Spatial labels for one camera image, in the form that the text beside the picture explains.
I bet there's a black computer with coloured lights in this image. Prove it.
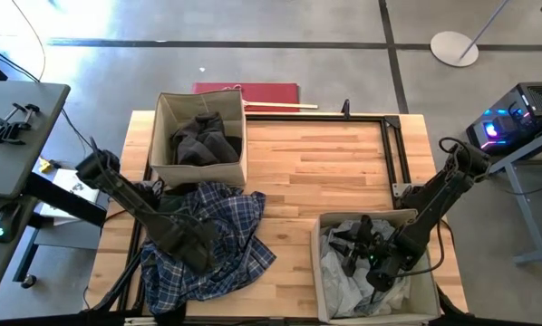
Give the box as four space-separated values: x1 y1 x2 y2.
465 81 542 156

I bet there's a wooden stick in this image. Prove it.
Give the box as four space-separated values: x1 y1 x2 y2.
242 101 320 110

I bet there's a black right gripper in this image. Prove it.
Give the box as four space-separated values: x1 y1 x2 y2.
330 216 411 293

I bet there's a white garment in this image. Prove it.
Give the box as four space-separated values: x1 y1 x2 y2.
318 218 412 319

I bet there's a black desk base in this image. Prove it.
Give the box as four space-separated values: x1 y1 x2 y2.
12 171 108 290

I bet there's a white paper sheet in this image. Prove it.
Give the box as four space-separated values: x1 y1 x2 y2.
33 168 102 226

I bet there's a beige fabric storage bin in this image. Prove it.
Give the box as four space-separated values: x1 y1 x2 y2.
147 89 249 188
310 208 443 325

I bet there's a red floor mat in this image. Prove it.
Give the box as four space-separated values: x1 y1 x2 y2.
192 81 301 113

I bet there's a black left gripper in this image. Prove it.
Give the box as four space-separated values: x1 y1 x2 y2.
155 216 218 275

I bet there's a black aluminium table frame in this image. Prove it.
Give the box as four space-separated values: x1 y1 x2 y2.
83 111 471 326

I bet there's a grey desk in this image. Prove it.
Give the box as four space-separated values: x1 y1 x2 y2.
0 81 72 312

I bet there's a grey metal table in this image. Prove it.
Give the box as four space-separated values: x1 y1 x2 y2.
488 124 542 267

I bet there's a blue plaid shirt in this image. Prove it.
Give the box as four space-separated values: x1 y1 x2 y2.
139 180 277 317

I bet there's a dark green garment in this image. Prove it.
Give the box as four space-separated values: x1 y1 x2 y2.
160 182 199 214

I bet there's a black floor cable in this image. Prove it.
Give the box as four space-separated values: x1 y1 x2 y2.
0 39 95 153

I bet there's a black clamp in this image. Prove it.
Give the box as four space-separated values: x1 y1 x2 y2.
0 102 42 147

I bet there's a white round-base floor stand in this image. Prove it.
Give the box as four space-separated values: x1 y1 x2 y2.
430 0 512 69

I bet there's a black garment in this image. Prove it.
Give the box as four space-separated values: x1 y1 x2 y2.
169 111 244 167

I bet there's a black computer mouse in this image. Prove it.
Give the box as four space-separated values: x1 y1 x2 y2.
0 203 24 245

